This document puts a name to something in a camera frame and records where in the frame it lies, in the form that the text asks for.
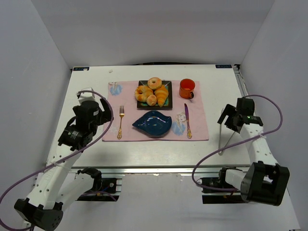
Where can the orange metal mug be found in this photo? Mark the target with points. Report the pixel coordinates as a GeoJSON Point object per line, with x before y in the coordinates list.
{"type": "Point", "coordinates": [187, 87]}

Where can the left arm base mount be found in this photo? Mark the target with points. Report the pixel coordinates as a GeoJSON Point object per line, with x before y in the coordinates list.
{"type": "Point", "coordinates": [103, 190]}

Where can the blue label sticker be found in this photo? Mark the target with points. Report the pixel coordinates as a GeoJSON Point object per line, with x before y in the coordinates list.
{"type": "Point", "coordinates": [81, 69]}
{"type": "Point", "coordinates": [223, 66]}

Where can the pink cartoon placemat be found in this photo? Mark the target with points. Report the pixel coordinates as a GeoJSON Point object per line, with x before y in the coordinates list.
{"type": "Point", "coordinates": [122, 93]}

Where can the blue label sticker left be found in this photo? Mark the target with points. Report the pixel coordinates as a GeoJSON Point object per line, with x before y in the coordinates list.
{"type": "Point", "coordinates": [81, 69]}

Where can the purple gold table knife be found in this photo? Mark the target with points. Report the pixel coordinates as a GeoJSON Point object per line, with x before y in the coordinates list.
{"type": "Point", "coordinates": [189, 133]}

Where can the small round bun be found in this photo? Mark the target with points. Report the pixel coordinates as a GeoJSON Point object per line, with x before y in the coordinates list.
{"type": "Point", "coordinates": [151, 100]}

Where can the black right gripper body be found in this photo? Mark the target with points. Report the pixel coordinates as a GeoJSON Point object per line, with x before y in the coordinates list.
{"type": "Point", "coordinates": [229, 118]}

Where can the striped orange croissant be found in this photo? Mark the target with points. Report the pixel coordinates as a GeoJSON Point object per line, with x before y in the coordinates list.
{"type": "Point", "coordinates": [161, 95]}

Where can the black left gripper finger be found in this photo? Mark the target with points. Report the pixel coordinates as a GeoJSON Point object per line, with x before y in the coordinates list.
{"type": "Point", "coordinates": [107, 109]}
{"type": "Point", "coordinates": [103, 118]}

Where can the gold ornate fork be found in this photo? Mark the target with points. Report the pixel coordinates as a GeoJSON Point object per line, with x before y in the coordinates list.
{"type": "Point", "coordinates": [121, 114]}

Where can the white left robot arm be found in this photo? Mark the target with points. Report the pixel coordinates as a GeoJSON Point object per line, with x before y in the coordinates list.
{"type": "Point", "coordinates": [45, 204]}

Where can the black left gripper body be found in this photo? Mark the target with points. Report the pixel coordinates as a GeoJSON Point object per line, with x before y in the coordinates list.
{"type": "Point", "coordinates": [101, 114]}

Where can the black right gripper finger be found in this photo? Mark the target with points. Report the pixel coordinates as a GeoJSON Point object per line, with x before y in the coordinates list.
{"type": "Point", "coordinates": [227, 122]}
{"type": "Point", "coordinates": [229, 110]}

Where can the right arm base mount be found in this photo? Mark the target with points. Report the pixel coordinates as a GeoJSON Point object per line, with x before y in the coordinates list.
{"type": "Point", "coordinates": [215, 189]}

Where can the blue label sticker right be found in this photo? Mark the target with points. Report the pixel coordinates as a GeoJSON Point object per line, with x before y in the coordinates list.
{"type": "Point", "coordinates": [223, 66]}

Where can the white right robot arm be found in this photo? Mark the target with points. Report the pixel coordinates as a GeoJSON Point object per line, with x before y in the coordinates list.
{"type": "Point", "coordinates": [265, 182]}

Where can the black square plate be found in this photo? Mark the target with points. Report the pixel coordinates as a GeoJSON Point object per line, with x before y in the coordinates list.
{"type": "Point", "coordinates": [168, 105]}

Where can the sugared ring donut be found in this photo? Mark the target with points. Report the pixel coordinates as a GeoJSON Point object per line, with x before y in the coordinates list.
{"type": "Point", "coordinates": [154, 83]}

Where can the blue shell-shaped dish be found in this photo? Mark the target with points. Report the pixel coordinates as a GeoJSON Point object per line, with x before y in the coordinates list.
{"type": "Point", "coordinates": [154, 124]}

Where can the curled croissant bread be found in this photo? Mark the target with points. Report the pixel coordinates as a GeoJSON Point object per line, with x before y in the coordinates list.
{"type": "Point", "coordinates": [142, 93]}

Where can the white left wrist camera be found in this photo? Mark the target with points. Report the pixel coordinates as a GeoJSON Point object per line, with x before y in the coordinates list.
{"type": "Point", "coordinates": [85, 96]}

